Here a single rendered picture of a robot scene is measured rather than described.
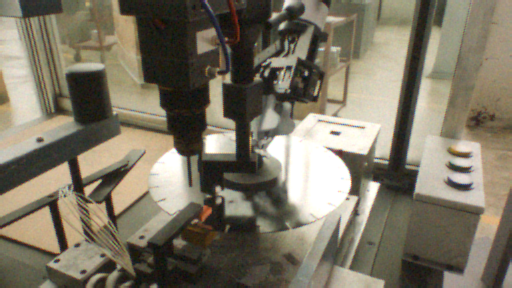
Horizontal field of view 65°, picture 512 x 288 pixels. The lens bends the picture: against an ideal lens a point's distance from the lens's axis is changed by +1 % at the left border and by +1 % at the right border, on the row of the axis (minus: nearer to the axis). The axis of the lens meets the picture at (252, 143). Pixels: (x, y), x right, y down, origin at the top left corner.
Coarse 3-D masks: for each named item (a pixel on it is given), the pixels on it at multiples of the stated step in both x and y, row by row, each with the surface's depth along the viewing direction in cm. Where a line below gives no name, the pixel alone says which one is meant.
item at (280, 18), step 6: (288, 6) 49; (294, 6) 49; (300, 6) 50; (282, 12) 49; (288, 12) 49; (294, 12) 49; (300, 12) 50; (270, 18) 47; (276, 18) 47; (282, 18) 48; (288, 18) 49; (294, 18) 50; (264, 24) 47; (270, 24) 46; (276, 24) 47
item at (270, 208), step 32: (160, 160) 69; (192, 160) 69; (288, 160) 69; (320, 160) 69; (160, 192) 60; (192, 192) 60; (224, 192) 60; (256, 192) 60; (288, 192) 60; (320, 192) 60; (224, 224) 53; (256, 224) 53
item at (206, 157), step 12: (240, 132) 54; (240, 144) 54; (204, 156) 57; (216, 156) 57; (228, 156) 57; (240, 156) 55; (252, 156) 57; (204, 168) 56; (216, 168) 56; (228, 168) 56; (240, 168) 56; (252, 168) 56; (204, 180) 58; (216, 180) 59; (204, 192) 59
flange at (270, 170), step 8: (264, 160) 67; (272, 160) 67; (280, 160) 67; (264, 168) 64; (272, 168) 65; (280, 168) 65; (224, 176) 62; (232, 176) 62; (240, 176) 62; (248, 176) 62; (256, 176) 62; (264, 176) 62; (272, 176) 62; (280, 176) 64; (232, 184) 62; (240, 184) 61; (248, 184) 61; (256, 184) 61; (264, 184) 61
